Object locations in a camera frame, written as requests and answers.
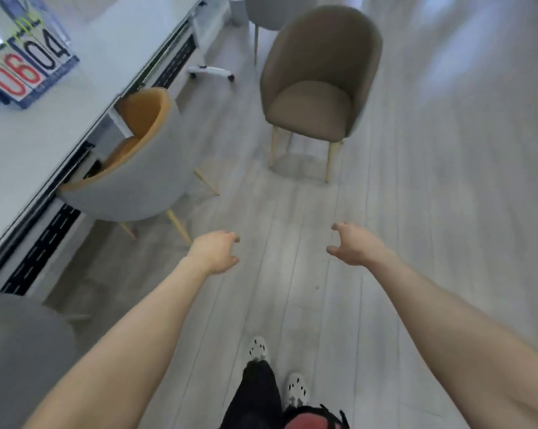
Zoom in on person's right hand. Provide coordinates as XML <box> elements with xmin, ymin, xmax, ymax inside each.
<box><xmin>325</xmin><ymin>222</ymin><xmax>395</xmax><ymax>268</ymax></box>

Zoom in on person's left hand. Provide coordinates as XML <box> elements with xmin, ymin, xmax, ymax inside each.
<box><xmin>186</xmin><ymin>231</ymin><xmax>241</xmax><ymax>276</ymax></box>

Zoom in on orange upholstered chair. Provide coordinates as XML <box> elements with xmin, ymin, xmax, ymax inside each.
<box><xmin>56</xmin><ymin>86</ymin><xmax>221</xmax><ymax>246</ymax></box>

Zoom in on brown upholstered chair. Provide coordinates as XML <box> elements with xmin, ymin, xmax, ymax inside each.
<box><xmin>0</xmin><ymin>290</ymin><xmax>92</xmax><ymax>429</ymax></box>
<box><xmin>244</xmin><ymin>0</ymin><xmax>319</xmax><ymax>67</ymax></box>
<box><xmin>259</xmin><ymin>5</ymin><xmax>384</xmax><ymax>184</ymax></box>

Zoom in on person's left forearm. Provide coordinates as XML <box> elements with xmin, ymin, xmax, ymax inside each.
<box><xmin>23</xmin><ymin>256</ymin><xmax>212</xmax><ymax>429</ymax></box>

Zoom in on person's right forearm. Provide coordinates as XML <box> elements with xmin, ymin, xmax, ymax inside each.
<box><xmin>367</xmin><ymin>250</ymin><xmax>538</xmax><ymax>429</ymax></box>

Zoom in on white left clog shoe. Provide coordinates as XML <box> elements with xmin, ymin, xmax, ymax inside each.
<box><xmin>246</xmin><ymin>335</ymin><xmax>269</xmax><ymax>363</ymax></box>

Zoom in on white clog shoe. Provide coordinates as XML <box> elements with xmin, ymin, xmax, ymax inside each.
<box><xmin>283</xmin><ymin>372</ymin><xmax>309</xmax><ymax>409</ymax></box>
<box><xmin>246</xmin><ymin>335</ymin><xmax>269</xmax><ymax>363</ymax></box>

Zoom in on black trousers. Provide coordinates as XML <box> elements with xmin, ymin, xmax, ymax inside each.
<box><xmin>219</xmin><ymin>359</ymin><xmax>284</xmax><ymax>429</ymax></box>

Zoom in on white right clog shoe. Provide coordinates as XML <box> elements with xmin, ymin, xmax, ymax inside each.
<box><xmin>283</xmin><ymin>372</ymin><xmax>309</xmax><ymax>409</ymax></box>

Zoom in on pink black worn gadget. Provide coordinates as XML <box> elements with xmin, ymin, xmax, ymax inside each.
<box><xmin>281</xmin><ymin>404</ymin><xmax>351</xmax><ymax>429</ymax></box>

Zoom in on blue flip scoreboard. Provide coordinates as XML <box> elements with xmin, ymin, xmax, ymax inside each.
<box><xmin>0</xmin><ymin>0</ymin><xmax>80</xmax><ymax>110</ymax></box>

